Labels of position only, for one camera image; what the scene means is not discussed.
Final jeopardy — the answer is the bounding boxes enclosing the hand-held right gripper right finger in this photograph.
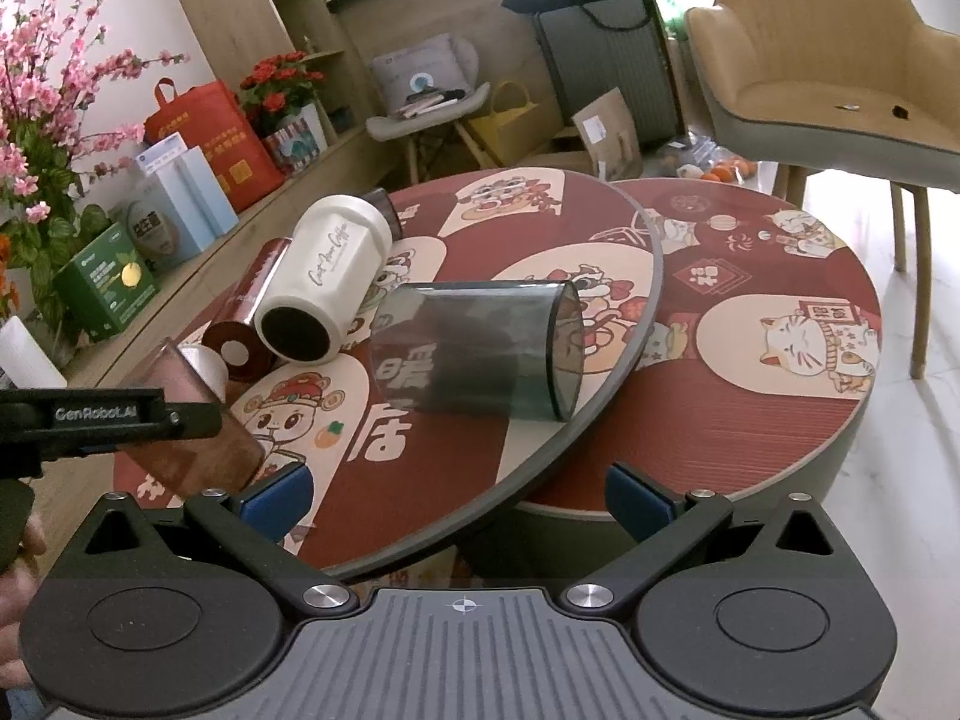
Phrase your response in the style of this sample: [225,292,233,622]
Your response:
[566,463,860,625]

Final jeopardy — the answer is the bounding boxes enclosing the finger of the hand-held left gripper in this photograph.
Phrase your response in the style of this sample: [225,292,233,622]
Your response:
[166,404,224,440]

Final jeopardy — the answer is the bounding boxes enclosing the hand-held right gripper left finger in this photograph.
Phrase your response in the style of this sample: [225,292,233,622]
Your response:
[71,463,359,623]

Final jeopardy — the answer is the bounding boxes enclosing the brown transparent cup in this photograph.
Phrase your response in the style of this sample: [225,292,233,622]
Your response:
[112,340,268,502]

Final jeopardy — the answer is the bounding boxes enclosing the grey transparent cup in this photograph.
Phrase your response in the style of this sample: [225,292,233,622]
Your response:
[369,279,583,422]

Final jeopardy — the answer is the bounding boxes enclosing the brown metallic cup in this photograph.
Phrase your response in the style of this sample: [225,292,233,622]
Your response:
[202,237,294,380]

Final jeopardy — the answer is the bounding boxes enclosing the white cup with brown lid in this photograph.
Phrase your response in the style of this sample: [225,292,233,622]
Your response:
[253,187,399,362]

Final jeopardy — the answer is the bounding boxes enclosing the person's left hand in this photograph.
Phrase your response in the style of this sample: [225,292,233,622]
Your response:
[0,519,48,698]

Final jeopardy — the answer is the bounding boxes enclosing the white roll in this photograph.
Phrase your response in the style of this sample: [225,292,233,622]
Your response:
[0,315,69,392]

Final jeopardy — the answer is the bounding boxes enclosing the green box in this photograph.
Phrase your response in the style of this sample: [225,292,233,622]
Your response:
[52,222,161,344]

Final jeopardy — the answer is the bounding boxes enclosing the round printed table grey base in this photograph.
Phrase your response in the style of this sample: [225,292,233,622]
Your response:
[516,178,885,595]

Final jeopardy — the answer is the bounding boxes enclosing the round printed table dark rim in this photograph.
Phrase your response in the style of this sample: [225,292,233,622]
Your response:
[112,165,666,583]

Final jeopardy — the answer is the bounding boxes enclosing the green leafy plant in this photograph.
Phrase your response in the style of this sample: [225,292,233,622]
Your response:
[0,124,115,335]

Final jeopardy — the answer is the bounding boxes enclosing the round tin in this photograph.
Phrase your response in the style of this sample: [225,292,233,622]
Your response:
[122,198,182,275]

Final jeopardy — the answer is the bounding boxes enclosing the white and blue box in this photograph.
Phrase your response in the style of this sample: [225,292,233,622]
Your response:
[134,132,240,257]

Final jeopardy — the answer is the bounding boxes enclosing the red tote bag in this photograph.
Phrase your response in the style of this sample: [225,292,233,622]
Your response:
[142,78,287,215]

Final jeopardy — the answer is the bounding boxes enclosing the striped gift box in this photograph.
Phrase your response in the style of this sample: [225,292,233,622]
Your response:
[264,103,332,178]

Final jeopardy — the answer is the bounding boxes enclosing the pink blossom branches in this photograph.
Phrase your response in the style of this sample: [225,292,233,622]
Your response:
[0,0,190,241]

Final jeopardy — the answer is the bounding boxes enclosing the pile of oranges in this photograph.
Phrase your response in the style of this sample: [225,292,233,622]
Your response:
[677,153,755,186]

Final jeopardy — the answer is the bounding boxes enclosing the red flower plant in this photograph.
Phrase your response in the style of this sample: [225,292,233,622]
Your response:
[238,52,328,137]

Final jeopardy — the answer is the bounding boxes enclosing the cardboard box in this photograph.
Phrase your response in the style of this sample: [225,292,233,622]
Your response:
[571,87,644,182]

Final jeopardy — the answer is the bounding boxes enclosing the white chair wooden legs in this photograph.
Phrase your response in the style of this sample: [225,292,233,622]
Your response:
[365,33,497,186]

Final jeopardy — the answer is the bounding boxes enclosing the yellow bag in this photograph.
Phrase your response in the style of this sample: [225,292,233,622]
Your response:
[468,79,569,167]

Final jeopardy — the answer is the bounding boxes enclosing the stack of books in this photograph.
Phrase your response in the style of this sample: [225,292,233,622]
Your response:
[396,88,470,120]

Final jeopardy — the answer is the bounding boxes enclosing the wooden shelf unit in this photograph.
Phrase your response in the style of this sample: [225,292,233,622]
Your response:
[153,0,380,136]

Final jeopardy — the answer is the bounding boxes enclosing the grey printed cushion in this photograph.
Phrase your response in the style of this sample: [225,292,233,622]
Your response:
[372,33,482,118]

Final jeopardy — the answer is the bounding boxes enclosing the beige armchair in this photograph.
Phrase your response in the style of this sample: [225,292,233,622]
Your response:
[683,0,960,380]

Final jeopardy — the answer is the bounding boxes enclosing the grey striped bag black handles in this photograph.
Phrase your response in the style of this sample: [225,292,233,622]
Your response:
[502,0,685,152]

